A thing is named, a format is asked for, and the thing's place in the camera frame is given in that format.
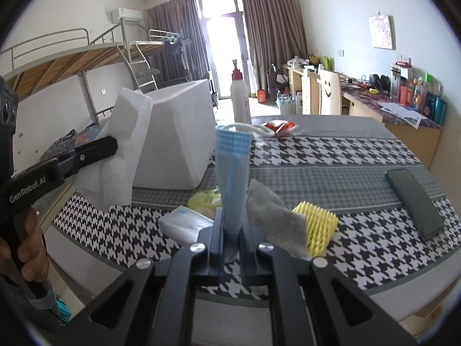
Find wooden smiley chair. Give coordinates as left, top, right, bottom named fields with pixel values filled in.
left=302, top=68, right=342, bottom=116

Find houndstooth table cloth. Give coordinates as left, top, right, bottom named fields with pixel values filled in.
left=51, top=114, right=461, bottom=324

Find white tissue pack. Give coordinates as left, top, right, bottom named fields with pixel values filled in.
left=159, top=206, right=214, bottom=246

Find brown right curtain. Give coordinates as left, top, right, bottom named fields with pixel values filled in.
left=242, top=0, right=308, bottom=90

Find white foam box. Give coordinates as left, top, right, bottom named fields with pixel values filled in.
left=133, top=80, right=216, bottom=190

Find metal bunk bed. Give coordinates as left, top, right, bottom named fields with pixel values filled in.
left=1, top=20, right=165, bottom=121

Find grey sock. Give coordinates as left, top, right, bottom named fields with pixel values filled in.
left=247, top=179, right=312, bottom=260

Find red snack packet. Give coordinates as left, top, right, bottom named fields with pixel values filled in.
left=262, top=120, right=300, bottom=137

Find brown left curtain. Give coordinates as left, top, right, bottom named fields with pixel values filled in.
left=147, top=0, right=209, bottom=86

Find pink anime wall picture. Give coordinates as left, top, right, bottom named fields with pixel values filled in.
left=369, top=15, right=395, bottom=50

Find wooden desk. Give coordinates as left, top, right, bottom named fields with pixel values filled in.
left=283, top=65, right=442, bottom=168

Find papers on desk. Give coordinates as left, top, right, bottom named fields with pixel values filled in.
left=378, top=101, right=426, bottom=129

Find white nonwoven cloth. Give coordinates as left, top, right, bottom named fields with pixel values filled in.
left=73, top=88, right=153, bottom=212

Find blue patterned quilt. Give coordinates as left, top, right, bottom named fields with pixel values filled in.
left=41, top=123, right=102, bottom=161

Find white air conditioner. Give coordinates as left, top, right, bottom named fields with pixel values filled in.
left=111, top=8, right=143, bottom=24

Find person's left hand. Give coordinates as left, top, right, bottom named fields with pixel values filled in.
left=17, top=206, right=49, bottom=282

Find brown curtain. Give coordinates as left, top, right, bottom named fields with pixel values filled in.
left=147, top=0, right=209, bottom=86
left=242, top=0, right=308, bottom=90

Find black smartphone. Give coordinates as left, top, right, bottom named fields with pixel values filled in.
left=384, top=169, right=445, bottom=240

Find white spray bottle red cap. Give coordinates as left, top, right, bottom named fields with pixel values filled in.
left=230, top=59, right=252, bottom=124

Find yellow foam fruit net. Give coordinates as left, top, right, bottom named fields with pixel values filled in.
left=292, top=202, right=339, bottom=258

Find green tissue packet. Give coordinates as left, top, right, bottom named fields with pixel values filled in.
left=187, top=188, right=222, bottom=210

